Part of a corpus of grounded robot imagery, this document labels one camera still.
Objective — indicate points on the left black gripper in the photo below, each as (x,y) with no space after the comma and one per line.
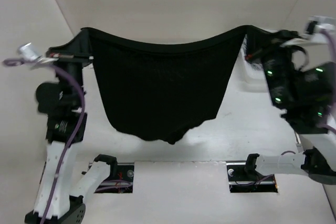
(80,48)

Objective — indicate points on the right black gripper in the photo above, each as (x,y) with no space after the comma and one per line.
(259,41)

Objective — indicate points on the black tank top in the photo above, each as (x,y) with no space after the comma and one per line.
(159,92)

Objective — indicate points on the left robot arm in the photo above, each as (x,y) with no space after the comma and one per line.
(57,202)

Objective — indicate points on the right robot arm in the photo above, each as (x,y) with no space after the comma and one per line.
(317,162)

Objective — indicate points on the white plastic basket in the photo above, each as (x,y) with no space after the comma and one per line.
(254,77)

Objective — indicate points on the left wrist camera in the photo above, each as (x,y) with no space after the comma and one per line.
(29,53)

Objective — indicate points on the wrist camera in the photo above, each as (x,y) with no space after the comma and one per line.
(314,27)
(29,53)

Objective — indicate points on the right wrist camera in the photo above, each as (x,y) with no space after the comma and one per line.
(314,27)

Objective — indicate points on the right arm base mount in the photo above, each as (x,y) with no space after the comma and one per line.
(243,178)

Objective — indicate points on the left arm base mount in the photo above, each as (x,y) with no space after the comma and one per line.
(120,180)

